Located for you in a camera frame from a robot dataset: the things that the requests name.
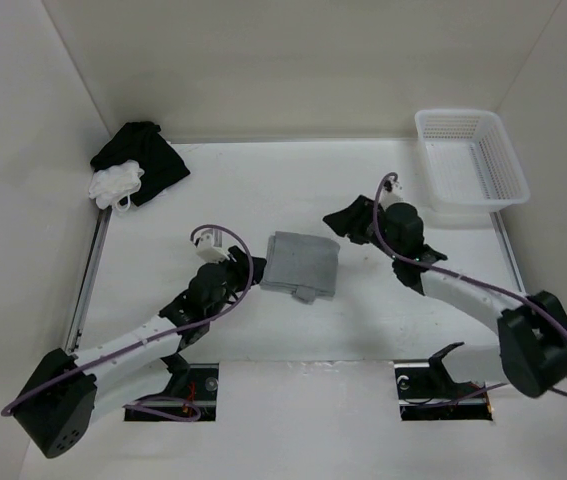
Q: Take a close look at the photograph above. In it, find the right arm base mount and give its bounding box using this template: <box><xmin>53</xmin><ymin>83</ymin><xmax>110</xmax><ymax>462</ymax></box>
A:
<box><xmin>393</xmin><ymin>342</ymin><xmax>493</xmax><ymax>421</ymax></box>

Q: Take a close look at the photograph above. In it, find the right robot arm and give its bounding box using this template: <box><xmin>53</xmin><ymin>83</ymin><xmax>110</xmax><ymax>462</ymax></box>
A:
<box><xmin>323</xmin><ymin>196</ymin><xmax>567</xmax><ymax>398</ymax></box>

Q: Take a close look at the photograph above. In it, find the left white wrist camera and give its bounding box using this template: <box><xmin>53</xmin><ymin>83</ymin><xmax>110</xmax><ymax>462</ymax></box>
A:
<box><xmin>193</xmin><ymin>228</ymin><xmax>229</xmax><ymax>264</ymax></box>

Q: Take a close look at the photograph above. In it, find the left aluminium table rail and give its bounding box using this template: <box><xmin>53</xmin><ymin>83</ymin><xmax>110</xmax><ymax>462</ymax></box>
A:
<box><xmin>63</xmin><ymin>208</ymin><xmax>112</xmax><ymax>353</ymax></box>

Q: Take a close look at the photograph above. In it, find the black folded tank top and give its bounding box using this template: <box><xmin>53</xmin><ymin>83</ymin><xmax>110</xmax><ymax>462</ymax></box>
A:
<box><xmin>90</xmin><ymin>121</ymin><xmax>190</xmax><ymax>207</ymax></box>

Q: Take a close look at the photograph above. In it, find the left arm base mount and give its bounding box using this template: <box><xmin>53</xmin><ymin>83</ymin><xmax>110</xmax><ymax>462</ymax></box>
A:
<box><xmin>124</xmin><ymin>354</ymin><xmax>220</xmax><ymax>423</ymax></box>

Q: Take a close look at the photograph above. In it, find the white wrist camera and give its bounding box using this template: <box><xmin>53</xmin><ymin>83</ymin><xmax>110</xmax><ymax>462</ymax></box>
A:
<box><xmin>193</xmin><ymin>228</ymin><xmax>229</xmax><ymax>264</ymax></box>
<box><xmin>382</xmin><ymin>180</ymin><xmax>404</xmax><ymax>203</ymax></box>

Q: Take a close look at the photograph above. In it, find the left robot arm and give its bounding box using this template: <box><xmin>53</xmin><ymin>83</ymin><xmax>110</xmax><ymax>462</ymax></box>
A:
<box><xmin>7</xmin><ymin>247</ymin><xmax>267</xmax><ymax>459</ymax></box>

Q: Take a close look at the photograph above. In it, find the white plastic basket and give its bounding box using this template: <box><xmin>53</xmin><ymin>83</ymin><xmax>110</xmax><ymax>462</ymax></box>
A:
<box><xmin>414</xmin><ymin>109</ymin><xmax>530</xmax><ymax>215</ymax></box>

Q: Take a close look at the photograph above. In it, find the white folded tank top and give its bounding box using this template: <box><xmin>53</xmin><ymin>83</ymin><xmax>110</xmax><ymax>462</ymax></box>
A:
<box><xmin>88</xmin><ymin>160</ymin><xmax>145</xmax><ymax>212</ymax></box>

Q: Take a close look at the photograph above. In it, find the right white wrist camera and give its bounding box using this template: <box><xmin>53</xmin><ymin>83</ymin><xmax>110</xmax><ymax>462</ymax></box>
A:
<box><xmin>382</xmin><ymin>180</ymin><xmax>404</xmax><ymax>203</ymax></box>

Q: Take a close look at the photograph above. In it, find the grey tank top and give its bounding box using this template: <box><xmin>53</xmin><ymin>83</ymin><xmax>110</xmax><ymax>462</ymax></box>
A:
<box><xmin>260</xmin><ymin>231</ymin><xmax>340</xmax><ymax>304</ymax></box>

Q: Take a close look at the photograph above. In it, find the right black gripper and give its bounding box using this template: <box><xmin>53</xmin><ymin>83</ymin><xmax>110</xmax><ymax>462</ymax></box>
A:
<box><xmin>323</xmin><ymin>195</ymin><xmax>401</xmax><ymax>260</ymax></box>

